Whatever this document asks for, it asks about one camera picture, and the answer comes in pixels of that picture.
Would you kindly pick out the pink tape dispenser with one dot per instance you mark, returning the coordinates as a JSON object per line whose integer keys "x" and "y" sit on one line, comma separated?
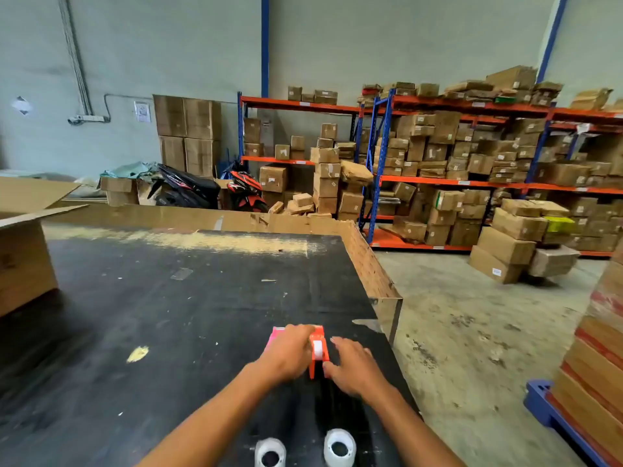
{"x": 275, "y": 331}

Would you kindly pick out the person's left hand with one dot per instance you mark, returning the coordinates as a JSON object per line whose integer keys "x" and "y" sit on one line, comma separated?
{"x": 287, "y": 352}

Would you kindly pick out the narrow blue orange shelf rack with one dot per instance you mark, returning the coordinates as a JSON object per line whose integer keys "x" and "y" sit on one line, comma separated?
{"x": 292, "y": 104}

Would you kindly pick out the white paper notice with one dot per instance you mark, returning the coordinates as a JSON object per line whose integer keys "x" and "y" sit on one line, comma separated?
{"x": 142, "y": 112}

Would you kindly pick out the white power strip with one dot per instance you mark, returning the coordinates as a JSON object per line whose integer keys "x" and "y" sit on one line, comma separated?
{"x": 87, "y": 119}

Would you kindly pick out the wide blue orange shelf rack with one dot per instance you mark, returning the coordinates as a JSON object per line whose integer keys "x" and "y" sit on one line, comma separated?
{"x": 438, "y": 180}

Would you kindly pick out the green tarp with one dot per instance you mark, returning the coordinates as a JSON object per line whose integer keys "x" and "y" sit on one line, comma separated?
{"x": 129, "y": 170}

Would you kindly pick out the large open cardboard box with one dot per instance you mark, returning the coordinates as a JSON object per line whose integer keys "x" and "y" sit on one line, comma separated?
{"x": 24, "y": 267}

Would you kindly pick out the person's right forearm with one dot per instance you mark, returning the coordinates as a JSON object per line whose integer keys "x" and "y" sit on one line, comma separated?
{"x": 413, "y": 432}

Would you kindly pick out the yellow-green box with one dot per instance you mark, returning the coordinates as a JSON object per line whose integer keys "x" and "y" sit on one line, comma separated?
{"x": 559, "y": 224}

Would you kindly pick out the tall brown cardboard box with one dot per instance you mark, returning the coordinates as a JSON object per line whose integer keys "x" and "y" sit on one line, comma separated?
{"x": 173, "y": 154}
{"x": 202, "y": 119}
{"x": 169, "y": 116}
{"x": 202, "y": 158}

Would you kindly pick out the small open cardboard box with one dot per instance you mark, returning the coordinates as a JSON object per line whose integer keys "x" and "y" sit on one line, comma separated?
{"x": 117, "y": 189}

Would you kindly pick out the pile of big tan cartons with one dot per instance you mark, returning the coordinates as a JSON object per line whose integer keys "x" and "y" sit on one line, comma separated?
{"x": 506, "y": 245}

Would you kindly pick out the blue steel column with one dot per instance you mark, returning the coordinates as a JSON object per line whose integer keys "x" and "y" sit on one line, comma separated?
{"x": 552, "y": 38}
{"x": 265, "y": 43}

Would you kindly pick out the person's left forearm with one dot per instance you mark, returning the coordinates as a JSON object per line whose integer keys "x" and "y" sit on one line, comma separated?
{"x": 209, "y": 423}

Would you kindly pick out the blue plastic pallet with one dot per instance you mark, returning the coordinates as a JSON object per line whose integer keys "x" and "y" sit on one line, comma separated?
{"x": 538, "y": 398}

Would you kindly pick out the person's right hand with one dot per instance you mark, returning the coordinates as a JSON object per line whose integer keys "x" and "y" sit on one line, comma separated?
{"x": 357, "y": 372}

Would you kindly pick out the diamond wall sticker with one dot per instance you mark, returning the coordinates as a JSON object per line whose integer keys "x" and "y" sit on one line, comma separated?
{"x": 22, "y": 105}

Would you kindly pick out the stack of red-striped cartons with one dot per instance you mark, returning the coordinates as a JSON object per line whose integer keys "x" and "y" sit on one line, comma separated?
{"x": 598, "y": 374}

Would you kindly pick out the red motorcycle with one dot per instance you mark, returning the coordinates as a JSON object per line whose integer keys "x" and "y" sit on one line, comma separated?
{"x": 246, "y": 187}

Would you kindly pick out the orange tape dispenser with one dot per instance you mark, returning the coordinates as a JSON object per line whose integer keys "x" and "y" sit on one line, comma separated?
{"x": 312, "y": 365}

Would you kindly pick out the blue orange shelving with boxes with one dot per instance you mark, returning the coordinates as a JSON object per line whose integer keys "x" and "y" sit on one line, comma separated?
{"x": 443, "y": 126}

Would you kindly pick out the black motorcycle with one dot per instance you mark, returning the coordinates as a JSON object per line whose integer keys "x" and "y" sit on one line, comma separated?
{"x": 185, "y": 187}

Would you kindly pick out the grey wall conduit pipes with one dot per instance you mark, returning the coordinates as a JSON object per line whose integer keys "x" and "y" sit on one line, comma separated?
{"x": 73, "y": 48}

